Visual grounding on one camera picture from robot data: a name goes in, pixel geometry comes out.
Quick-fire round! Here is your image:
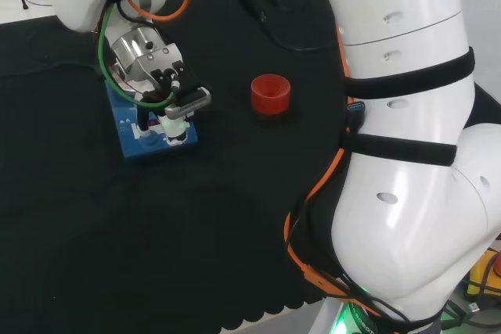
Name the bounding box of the red ribbed plastic cup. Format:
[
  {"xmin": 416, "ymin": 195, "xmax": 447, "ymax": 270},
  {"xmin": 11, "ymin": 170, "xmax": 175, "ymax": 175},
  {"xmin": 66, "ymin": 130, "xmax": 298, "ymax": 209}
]
[{"xmin": 250, "ymin": 74, "xmax": 292, "ymax": 117}]

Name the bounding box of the black bench cloth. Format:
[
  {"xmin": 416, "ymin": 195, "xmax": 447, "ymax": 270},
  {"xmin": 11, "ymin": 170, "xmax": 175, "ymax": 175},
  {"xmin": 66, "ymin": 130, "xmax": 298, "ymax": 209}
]
[{"xmin": 0, "ymin": 0, "xmax": 355, "ymax": 333}]

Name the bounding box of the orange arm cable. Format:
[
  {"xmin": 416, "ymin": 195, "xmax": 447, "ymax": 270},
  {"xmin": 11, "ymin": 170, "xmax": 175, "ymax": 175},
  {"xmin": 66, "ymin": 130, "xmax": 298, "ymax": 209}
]
[{"xmin": 124, "ymin": 0, "xmax": 392, "ymax": 325}]

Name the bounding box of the heater with blue base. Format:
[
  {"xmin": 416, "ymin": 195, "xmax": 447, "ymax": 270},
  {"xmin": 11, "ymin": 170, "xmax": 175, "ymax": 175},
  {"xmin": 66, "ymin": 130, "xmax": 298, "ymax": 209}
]
[{"xmin": 103, "ymin": 62, "xmax": 200, "ymax": 161}]

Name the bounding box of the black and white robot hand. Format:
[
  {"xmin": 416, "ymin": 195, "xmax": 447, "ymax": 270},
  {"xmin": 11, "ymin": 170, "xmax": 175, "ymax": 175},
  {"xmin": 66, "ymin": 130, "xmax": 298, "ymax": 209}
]
[{"xmin": 135, "ymin": 106, "xmax": 192, "ymax": 148}]

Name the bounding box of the black looped cable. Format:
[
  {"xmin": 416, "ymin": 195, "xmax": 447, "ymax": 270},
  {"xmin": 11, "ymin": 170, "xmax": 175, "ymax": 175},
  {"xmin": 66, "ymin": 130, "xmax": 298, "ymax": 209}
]
[{"xmin": 233, "ymin": 0, "xmax": 338, "ymax": 52}]

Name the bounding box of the yellow stop button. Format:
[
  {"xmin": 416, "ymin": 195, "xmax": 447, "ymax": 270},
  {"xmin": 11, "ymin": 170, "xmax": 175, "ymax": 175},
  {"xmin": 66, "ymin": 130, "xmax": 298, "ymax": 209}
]
[{"xmin": 466, "ymin": 248, "xmax": 501, "ymax": 300}]

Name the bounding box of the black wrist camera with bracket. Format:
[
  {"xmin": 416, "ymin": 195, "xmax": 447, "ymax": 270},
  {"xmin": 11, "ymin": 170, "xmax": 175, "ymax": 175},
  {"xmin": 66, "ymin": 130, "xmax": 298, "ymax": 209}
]
[{"xmin": 150, "ymin": 60, "xmax": 214, "ymax": 120}]

